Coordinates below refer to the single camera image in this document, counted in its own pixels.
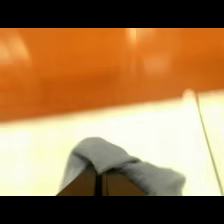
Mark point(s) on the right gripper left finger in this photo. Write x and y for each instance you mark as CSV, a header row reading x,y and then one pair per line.
x,y
82,185

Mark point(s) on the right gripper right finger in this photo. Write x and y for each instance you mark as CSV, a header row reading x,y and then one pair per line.
x,y
118,185

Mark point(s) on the blue T-shirt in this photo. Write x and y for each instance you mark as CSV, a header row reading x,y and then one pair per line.
x,y
103,156

